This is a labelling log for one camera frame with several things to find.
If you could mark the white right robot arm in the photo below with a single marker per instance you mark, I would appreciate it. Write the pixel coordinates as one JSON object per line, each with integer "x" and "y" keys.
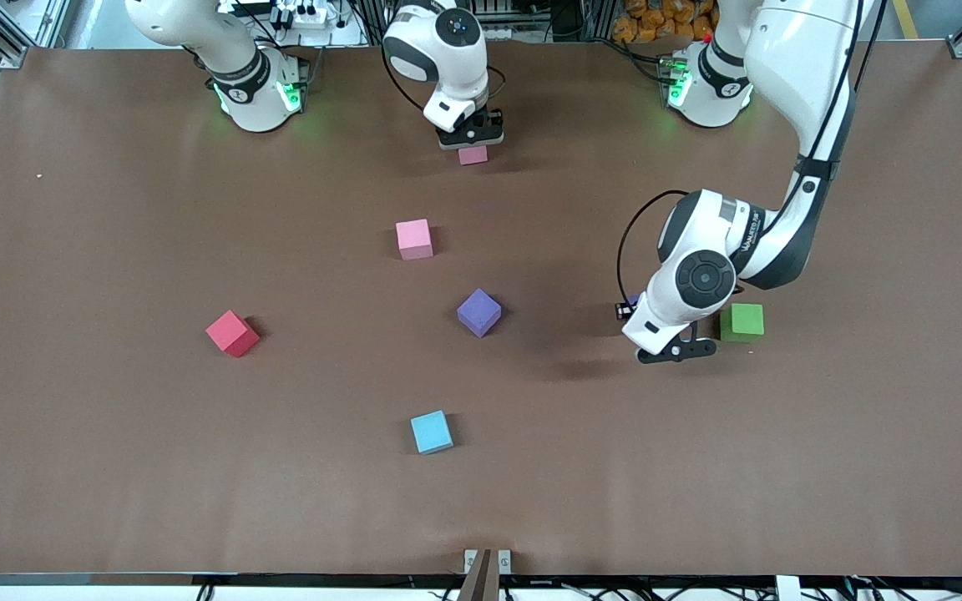
{"x": 439, "y": 58}

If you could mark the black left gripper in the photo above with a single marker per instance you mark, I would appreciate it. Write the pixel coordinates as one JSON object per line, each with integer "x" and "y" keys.
{"x": 625, "y": 310}

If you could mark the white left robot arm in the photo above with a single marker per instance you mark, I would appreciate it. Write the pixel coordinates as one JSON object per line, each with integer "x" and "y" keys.
{"x": 798, "y": 67}

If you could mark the black equipment rack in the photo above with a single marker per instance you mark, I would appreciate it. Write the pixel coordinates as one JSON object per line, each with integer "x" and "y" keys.
{"x": 548, "y": 17}

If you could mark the orange snack bag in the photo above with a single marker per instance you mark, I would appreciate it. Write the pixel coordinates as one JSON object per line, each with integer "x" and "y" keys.
{"x": 665, "y": 21}

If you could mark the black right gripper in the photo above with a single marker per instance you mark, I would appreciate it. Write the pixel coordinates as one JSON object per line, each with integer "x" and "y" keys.
{"x": 486, "y": 127}

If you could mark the light blue foam block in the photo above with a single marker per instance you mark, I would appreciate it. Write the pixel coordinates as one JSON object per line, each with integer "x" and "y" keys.
{"x": 431, "y": 431}

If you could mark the red foam block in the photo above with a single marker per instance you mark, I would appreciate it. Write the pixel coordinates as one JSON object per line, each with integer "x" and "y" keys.
{"x": 231, "y": 332}

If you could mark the pink foam block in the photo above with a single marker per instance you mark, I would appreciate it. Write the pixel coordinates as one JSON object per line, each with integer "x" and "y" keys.
{"x": 473, "y": 156}
{"x": 413, "y": 238}

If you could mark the white power strip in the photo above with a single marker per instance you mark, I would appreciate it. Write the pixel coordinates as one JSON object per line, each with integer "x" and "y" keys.
{"x": 301, "y": 14}

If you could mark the small metal bracket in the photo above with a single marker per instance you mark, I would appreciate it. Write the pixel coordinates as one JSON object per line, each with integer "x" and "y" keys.
{"x": 488, "y": 559}

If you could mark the white box below table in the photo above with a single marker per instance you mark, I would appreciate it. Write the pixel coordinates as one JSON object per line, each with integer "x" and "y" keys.
{"x": 788, "y": 588}

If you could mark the green foam block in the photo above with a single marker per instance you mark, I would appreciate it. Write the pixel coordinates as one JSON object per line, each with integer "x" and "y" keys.
{"x": 746, "y": 324}

